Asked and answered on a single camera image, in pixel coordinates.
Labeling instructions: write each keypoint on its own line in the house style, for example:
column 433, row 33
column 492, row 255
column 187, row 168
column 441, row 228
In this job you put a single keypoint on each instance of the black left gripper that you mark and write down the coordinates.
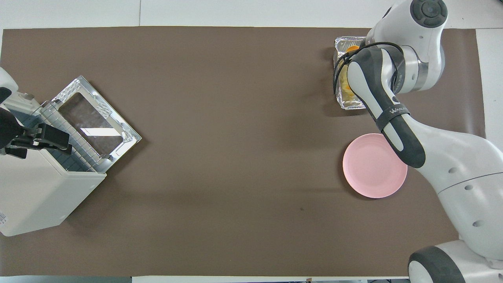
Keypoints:
column 10, row 127

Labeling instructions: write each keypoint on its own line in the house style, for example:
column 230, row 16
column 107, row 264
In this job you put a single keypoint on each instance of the aluminium foil tray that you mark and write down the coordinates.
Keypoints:
column 347, row 103

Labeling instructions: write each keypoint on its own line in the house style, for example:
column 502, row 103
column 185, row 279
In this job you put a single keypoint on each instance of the sliced orange glazed bread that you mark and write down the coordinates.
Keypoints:
column 345, row 84

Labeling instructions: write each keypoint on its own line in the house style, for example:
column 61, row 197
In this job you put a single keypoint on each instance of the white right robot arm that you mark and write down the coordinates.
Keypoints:
column 452, row 157

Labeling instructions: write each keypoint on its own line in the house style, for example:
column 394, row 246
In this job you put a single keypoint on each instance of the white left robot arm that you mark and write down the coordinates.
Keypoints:
column 6, row 80

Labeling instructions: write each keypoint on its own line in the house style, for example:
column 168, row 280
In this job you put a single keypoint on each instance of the white toaster oven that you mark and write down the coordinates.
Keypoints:
column 35, row 196

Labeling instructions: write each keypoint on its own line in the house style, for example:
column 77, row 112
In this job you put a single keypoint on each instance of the glass oven door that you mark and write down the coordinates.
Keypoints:
column 94, row 118

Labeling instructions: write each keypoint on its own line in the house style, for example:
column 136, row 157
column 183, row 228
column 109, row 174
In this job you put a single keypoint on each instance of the brown table mat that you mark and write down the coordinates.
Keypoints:
column 235, row 157

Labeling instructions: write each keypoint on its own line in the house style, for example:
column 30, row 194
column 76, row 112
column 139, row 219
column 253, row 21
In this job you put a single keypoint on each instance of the pink round plate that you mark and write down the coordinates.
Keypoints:
column 365, row 169

